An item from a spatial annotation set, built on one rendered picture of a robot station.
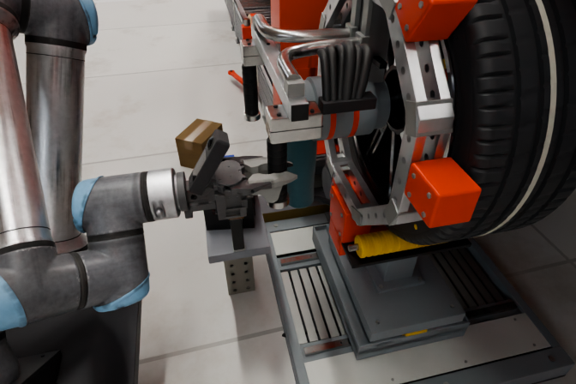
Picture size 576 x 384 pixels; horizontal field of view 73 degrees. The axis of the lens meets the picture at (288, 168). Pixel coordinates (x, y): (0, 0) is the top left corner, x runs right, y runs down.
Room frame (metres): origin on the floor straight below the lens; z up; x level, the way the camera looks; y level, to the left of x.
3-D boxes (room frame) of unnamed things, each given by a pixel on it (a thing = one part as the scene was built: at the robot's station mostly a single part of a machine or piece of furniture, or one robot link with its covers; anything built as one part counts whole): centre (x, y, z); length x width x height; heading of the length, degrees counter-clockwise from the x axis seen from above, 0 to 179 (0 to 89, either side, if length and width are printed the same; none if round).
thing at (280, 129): (0.58, -0.01, 0.93); 0.09 x 0.05 x 0.05; 103
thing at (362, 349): (0.88, -0.33, 0.13); 0.50 x 0.36 x 0.10; 13
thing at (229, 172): (0.55, 0.14, 0.80); 0.12 x 0.08 x 0.09; 103
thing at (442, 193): (0.49, -0.25, 0.85); 0.09 x 0.08 x 0.07; 13
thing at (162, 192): (0.53, 0.22, 0.81); 0.10 x 0.05 x 0.09; 13
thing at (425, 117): (0.79, -0.17, 0.85); 0.54 x 0.07 x 0.54; 13
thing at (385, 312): (0.83, -0.34, 0.32); 0.40 x 0.30 x 0.28; 13
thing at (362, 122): (0.78, -0.10, 0.85); 0.21 x 0.14 x 0.14; 103
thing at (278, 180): (0.55, 0.03, 0.80); 0.09 x 0.03 x 0.06; 95
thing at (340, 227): (0.80, -0.21, 0.48); 0.16 x 0.12 x 0.17; 103
